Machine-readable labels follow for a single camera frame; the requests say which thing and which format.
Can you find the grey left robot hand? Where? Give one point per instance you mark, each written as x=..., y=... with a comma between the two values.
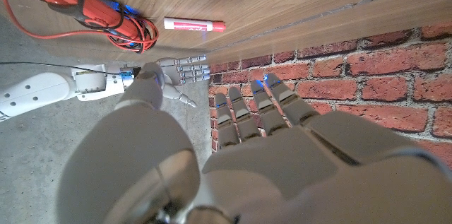
x=282, y=167

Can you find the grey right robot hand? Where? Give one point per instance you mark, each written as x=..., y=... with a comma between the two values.
x=187, y=70

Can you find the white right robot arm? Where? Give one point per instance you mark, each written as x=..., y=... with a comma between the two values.
x=42, y=91

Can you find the white marker with red cap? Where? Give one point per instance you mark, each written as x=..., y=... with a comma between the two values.
x=190, y=25

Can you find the printed red brick backdrop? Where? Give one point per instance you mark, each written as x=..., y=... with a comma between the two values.
x=353, y=75

